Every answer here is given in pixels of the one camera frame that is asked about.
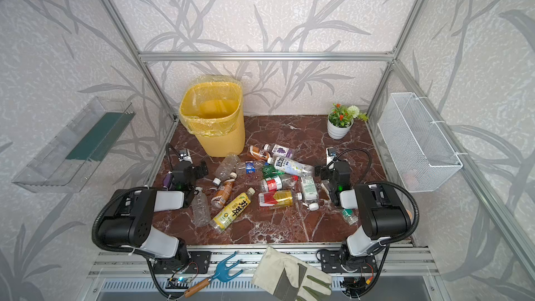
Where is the white green label bottle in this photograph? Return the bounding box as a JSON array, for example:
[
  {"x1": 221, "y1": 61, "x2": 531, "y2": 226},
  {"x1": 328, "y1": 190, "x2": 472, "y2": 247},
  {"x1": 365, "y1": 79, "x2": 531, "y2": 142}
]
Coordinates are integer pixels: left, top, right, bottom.
[{"x1": 300, "y1": 176, "x2": 319, "y2": 211}]

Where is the brown orange label bottle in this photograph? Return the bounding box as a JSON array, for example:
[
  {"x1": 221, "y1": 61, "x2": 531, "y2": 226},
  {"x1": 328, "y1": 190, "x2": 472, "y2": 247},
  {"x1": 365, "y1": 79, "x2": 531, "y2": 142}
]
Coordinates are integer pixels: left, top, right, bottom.
[{"x1": 211, "y1": 178, "x2": 235, "y2": 208}]

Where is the white label tea bottle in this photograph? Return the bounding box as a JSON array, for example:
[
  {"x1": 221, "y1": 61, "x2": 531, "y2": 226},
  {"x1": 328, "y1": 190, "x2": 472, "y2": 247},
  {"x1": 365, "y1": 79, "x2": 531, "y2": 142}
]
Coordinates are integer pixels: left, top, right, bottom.
[{"x1": 268, "y1": 157, "x2": 315, "y2": 177}]

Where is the yellow label tea bottle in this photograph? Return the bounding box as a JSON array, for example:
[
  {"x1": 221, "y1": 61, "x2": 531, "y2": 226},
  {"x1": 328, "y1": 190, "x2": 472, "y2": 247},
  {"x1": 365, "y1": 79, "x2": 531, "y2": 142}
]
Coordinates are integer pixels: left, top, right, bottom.
[{"x1": 209, "y1": 188, "x2": 256, "y2": 232}]

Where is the red yellow label bottle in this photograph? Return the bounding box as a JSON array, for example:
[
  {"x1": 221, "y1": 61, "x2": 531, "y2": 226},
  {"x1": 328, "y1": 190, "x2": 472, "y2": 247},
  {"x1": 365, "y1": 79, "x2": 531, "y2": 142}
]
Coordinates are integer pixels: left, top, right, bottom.
[{"x1": 259, "y1": 190, "x2": 302, "y2": 208}]

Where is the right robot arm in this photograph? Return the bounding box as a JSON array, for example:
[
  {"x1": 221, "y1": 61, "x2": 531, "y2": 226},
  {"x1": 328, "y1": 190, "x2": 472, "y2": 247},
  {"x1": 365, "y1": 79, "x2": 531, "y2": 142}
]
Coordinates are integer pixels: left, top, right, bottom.
[{"x1": 315, "y1": 161, "x2": 419, "y2": 263}]

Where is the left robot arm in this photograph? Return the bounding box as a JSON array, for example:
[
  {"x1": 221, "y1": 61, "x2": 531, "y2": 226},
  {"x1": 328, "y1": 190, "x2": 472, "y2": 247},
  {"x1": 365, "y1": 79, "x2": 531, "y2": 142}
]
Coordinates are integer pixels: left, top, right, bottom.
[{"x1": 91, "y1": 161, "x2": 208, "y2": 265}]

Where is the yellow ribbed waste bin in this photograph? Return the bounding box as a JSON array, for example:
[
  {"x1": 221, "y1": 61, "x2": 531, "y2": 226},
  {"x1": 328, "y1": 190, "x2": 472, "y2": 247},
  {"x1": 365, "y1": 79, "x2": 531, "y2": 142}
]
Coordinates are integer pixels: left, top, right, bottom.
[{"x1": 194, "y1": 97, "x2": 245, "y2": 157}]

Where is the clear yellow bin liner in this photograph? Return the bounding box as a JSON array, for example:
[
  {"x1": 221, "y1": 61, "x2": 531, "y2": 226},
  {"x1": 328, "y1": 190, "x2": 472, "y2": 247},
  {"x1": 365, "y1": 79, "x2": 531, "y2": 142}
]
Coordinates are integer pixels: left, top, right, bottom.
[{"x1": 179, "y1": 75, "x2": 243, "y2": 137}]

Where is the purple pink object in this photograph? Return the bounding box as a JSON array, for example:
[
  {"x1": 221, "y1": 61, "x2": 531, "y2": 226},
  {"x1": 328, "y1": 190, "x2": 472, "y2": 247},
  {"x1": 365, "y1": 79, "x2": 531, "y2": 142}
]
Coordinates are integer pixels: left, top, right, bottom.
[{"x1": 162, "y1": 172, "x2": 173, "y2": 190}]

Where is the clear crushed bottle white cap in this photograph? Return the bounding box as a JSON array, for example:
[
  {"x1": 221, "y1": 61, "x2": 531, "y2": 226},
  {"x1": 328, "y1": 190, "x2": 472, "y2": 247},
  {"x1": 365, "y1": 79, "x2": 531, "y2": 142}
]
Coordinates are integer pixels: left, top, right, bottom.
[{"x1": 213, "y1": 153, "x2": 240, "y2": 186}]

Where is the red label clear bottle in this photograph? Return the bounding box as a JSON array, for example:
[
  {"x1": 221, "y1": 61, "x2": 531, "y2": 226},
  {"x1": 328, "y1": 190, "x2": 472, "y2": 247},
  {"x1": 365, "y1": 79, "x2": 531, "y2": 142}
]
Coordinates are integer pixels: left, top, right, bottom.
[{"x1": 260, "y1": 174, "x2": 299, "y2": 192}]

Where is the white pot with flowers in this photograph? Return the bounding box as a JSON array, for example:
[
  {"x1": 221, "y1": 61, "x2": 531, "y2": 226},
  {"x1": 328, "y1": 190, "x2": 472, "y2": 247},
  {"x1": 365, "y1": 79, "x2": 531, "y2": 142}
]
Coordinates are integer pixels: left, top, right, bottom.
[{"x1": 327, "y1": 104, "x2": 369, "y2": 139}]

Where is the grape juice bottle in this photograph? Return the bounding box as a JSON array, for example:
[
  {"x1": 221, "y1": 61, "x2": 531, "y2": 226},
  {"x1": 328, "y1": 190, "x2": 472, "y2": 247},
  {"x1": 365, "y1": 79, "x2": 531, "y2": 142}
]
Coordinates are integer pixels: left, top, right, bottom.
[{"x1": 263, "y1": 144, "x2": 295, "y2": 159}]

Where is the green plastic bottle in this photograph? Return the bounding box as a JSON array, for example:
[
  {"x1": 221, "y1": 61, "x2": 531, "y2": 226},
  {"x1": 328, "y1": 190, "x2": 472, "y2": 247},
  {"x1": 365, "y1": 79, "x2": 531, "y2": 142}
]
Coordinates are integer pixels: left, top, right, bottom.
[{"x1": 261, "y1": 164, "x2": 284, "y2": 178}]

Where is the blue label crushed bottle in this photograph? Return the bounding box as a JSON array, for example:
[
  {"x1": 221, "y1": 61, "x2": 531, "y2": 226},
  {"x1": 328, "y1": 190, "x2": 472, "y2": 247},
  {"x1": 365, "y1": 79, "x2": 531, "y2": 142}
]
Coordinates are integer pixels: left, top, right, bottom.
[{"x1": 235, "y1": 160, "x2": 265, "y2": 176}]

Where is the brown coffee drink bottle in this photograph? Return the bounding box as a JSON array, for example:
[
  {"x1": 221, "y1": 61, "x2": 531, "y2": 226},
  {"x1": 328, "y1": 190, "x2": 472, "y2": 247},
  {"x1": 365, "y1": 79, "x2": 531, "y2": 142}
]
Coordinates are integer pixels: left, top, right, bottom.
[{"x1": 248, "y1": 146, "x2": 271, "y2": 162}]

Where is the blue garden hand fork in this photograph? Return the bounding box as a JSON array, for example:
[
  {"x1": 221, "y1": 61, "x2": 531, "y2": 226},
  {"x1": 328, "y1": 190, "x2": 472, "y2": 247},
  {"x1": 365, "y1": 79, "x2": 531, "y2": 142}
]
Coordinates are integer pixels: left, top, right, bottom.
[{"x1": 183, "y1": 251, "x2": 243, "y2": 298}]

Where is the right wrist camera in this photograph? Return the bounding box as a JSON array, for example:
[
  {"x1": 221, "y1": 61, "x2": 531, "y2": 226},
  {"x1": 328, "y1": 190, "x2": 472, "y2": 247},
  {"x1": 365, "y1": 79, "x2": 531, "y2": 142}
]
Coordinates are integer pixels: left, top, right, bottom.
[{"x1": 326, "y1": 147, "x2": 337, "y2": 164}]

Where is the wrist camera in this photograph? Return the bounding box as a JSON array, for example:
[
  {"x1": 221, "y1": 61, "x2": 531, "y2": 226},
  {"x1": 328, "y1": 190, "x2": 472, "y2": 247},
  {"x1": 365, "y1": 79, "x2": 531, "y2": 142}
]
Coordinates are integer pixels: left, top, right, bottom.
[
  {"x1": 178, "y1": 149, "x2": 193, "y2": 163},
  {"x1": 326, "y1": 147, "x2": 337, "y2": 164}
]

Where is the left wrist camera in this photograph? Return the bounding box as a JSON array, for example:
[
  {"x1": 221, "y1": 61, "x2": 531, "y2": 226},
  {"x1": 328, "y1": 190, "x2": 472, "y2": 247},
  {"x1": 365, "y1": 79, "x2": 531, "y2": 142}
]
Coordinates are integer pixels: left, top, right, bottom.
[{"x1": 178, "y1": 149, "x2": 193, "y2": 163}]

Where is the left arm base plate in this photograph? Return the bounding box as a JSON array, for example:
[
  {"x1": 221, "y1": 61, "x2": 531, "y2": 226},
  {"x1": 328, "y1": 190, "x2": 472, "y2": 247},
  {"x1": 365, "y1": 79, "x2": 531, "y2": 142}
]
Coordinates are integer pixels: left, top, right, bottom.
[{"x1": 153, "y1": 251, "x2": 212, "y2": 275}]

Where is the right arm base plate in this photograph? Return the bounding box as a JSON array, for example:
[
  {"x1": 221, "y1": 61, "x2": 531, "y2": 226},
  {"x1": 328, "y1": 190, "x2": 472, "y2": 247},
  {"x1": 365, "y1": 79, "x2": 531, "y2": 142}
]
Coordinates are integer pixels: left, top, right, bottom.
[{"x1": 316, "y1": 248, "x2": 378, "y2": 275}]

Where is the white wire mesh basket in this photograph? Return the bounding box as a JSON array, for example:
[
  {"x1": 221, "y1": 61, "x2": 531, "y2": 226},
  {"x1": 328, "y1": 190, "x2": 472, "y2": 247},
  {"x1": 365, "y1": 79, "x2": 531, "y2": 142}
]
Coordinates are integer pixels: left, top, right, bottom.
[{"x1": 378, "y1": 92, "x2": 463, "y2": 193}]

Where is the clear acrylic wall shelf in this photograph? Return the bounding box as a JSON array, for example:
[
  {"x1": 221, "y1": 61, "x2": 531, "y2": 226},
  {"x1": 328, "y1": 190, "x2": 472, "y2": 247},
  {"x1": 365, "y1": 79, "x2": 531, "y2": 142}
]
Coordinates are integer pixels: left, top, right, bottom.
[{"x1": 13, "y1": 97, "x2": 135, "y2": 194}]

